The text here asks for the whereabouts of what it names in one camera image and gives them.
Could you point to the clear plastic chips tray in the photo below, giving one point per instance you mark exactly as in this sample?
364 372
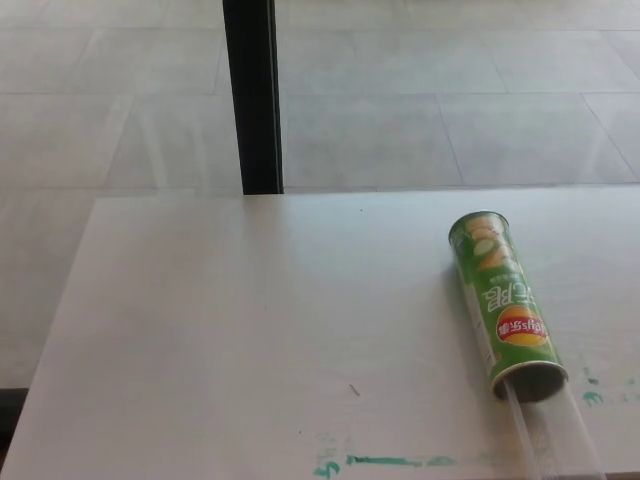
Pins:
550 435

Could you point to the green Lay's chips can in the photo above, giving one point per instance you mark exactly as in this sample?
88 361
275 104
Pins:
505 300

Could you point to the black vertical frame post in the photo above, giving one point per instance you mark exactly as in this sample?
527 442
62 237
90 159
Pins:
255 100

